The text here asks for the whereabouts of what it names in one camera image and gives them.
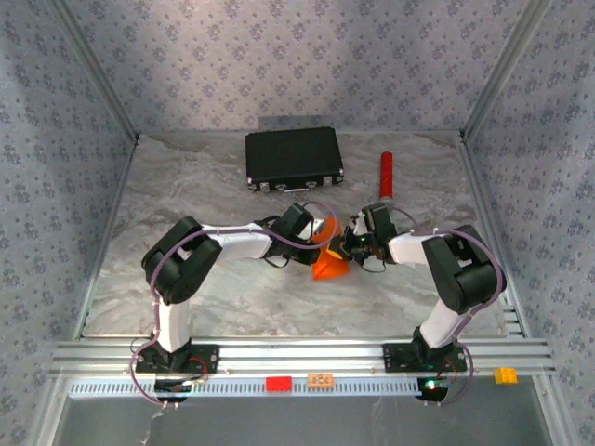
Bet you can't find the aluminium side rail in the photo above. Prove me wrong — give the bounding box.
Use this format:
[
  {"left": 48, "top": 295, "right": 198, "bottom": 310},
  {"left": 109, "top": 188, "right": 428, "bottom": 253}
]
[
  {"left": 458, "top": 137, "right": 529, "bottom": 338},
  {"left": 72, "top": 134, "right": 140, "bottom": 340}
]

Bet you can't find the black controller board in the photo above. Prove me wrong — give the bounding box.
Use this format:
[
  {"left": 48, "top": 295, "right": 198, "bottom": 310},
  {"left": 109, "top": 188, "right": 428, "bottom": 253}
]
[
  {"left": 416, "top": 375, "right": 451, "bottom": 403},
  {"left": 152, "top": 378, "right": 195, "bottom": 403}
]

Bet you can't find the red tube with silver cap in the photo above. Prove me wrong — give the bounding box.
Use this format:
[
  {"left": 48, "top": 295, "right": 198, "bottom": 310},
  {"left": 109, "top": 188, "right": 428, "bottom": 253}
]
[{"left": 377, "top": 151, "right": 396, "bottom": 203}]

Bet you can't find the orange paper sheet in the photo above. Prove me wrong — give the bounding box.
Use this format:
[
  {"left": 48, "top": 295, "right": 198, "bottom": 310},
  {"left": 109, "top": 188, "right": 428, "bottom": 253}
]
[{"left": 310, "top": 216, "right": 352, "bottom": 282}]

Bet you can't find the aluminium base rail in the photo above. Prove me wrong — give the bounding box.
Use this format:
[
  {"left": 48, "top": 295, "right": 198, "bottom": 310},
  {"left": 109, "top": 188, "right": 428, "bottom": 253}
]
[{"left": 50, "top": 338, "right": 557, "bottom": 376}]

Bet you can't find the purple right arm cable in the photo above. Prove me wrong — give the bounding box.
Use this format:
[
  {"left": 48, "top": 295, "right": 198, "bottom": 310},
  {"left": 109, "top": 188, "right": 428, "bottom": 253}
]
[{"left": 390, "top": 203, "right": 509, "bottom": 409}]

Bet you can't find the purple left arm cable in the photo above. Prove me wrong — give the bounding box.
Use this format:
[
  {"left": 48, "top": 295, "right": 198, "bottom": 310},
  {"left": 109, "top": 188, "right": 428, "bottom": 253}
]
[{"left": 126, "top": 200, "right": 339, "bottom": 410}]

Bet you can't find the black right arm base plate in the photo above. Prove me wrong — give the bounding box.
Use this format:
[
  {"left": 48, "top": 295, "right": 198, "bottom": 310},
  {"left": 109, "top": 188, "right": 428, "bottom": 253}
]
[{"left": 382, "top": 342, "right": 468, "bottom": 374}]

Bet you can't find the grey slotted cable duct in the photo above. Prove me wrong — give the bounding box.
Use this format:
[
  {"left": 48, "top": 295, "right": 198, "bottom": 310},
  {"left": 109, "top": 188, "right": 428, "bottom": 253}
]
[{"left": 68, "top": 376, "right": 427, "bottom": 399}]

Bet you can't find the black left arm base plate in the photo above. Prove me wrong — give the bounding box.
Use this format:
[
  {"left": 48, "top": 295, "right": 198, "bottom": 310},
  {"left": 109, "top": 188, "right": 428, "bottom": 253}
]
[{"left": 135, "top": 344, "right": 219, "bottom": 375}]

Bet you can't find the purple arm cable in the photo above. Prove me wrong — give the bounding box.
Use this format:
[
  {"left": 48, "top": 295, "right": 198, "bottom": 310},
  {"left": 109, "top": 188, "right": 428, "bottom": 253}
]
[
  {"left": 390, "top": 203, "right": 509, "bottom": 409},
  {"left": 126, "top": 200, "right": 339, "bottom": 410}
]

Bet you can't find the black hard case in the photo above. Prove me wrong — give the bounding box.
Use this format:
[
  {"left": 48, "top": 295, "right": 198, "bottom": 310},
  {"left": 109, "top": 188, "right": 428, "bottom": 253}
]
[{"left": 245, "top": 126, "right": 345, "bottom": 194}]

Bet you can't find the aluminium frame post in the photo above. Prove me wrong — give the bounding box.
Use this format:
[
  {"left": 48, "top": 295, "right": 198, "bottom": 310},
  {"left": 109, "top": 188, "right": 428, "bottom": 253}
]
[{"left": 460, "top": 0, "right": 558, "bottom": 138}]

